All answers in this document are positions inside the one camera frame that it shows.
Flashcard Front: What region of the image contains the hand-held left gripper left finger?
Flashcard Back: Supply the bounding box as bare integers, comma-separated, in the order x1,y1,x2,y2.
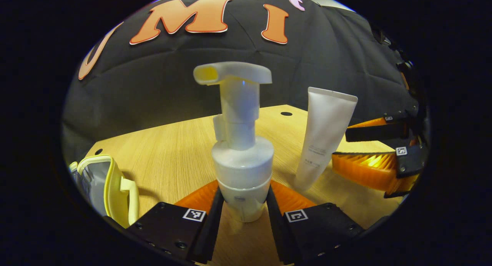
126,180,224,264

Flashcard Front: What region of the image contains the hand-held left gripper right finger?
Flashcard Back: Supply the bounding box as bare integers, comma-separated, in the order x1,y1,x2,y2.
265,180,365,266

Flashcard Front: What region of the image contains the white squeeze tube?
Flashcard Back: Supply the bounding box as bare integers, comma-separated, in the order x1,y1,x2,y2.
294,87,358,192

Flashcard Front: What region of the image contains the white pump bottle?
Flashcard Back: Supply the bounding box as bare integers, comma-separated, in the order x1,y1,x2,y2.
193,62,274,223

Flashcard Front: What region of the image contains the pale yellow small suitcase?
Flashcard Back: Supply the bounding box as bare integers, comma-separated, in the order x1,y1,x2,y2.
68,155,140,229

